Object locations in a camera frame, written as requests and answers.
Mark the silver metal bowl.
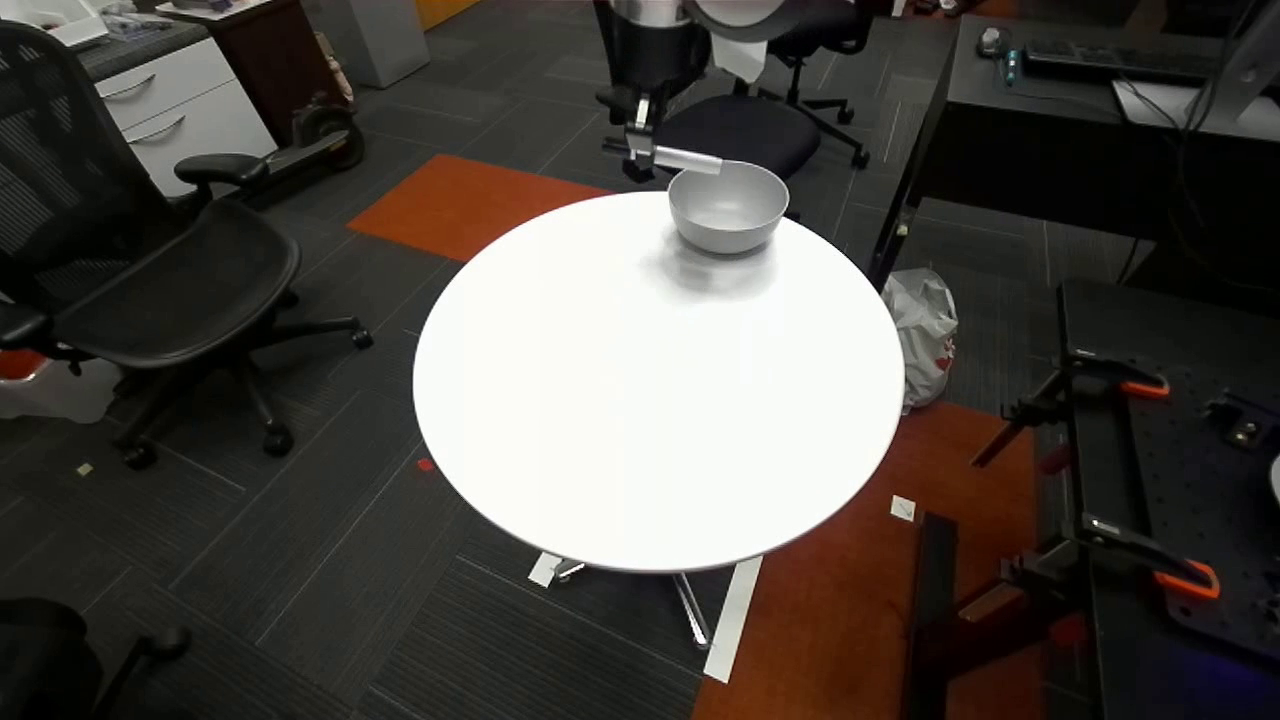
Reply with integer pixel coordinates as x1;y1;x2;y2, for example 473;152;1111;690
668;159;791;256

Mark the black office desk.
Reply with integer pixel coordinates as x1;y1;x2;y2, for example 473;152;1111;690
869;0;1280;296

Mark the round white table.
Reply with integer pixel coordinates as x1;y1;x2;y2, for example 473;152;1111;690
413;191;904;681

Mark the black keyboard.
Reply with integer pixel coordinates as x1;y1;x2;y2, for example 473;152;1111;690
1022;35;1216;82

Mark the black padded office chair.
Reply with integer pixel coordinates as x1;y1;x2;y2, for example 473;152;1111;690
592;0;874;181

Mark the small white paper scrap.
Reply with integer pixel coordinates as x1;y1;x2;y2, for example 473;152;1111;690
886;497;914;525

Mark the white plastic bag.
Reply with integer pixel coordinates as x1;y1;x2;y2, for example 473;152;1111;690
885;266;958;413

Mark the white drawer cabinet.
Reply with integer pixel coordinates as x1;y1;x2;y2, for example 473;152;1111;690
80;12;276;196

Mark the black mesh office chair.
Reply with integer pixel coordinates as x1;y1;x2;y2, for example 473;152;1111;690
0;20;371;468

